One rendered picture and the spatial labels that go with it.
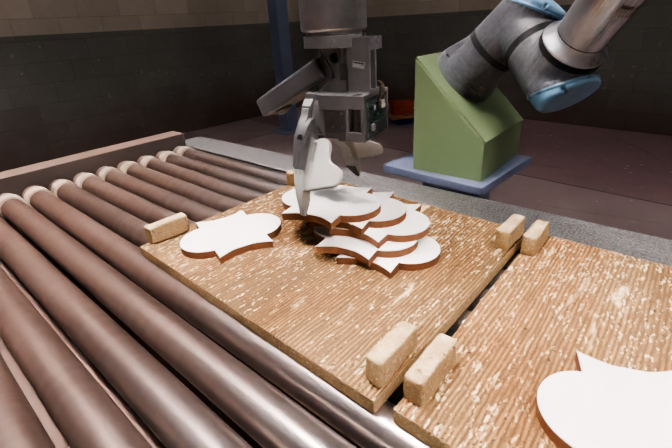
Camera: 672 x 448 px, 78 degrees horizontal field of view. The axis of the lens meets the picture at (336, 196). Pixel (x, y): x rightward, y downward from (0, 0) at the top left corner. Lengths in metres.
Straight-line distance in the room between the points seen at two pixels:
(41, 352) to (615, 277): 0.61
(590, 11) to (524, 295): 0.49
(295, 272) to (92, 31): 4.93
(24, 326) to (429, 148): 0.80
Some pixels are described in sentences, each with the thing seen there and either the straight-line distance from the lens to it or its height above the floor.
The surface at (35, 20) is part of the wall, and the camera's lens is 5.20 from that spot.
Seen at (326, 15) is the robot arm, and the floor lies 1.22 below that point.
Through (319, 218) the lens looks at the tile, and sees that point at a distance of 0.51.
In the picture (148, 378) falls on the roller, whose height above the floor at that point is 0.92.
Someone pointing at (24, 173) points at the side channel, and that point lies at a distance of 1.11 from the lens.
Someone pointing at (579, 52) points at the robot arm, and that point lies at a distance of 0.85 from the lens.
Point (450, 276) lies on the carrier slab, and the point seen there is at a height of 0.94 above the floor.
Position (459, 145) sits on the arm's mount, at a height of 0.95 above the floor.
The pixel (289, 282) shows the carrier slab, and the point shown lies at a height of 0.94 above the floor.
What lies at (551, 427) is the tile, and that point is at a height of 0.95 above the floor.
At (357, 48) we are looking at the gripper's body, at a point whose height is 1.18.
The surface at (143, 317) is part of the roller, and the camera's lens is 0.53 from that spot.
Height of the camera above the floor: 1.21
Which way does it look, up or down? 23 degrees down
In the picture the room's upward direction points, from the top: 3 degrees counter-clockwise
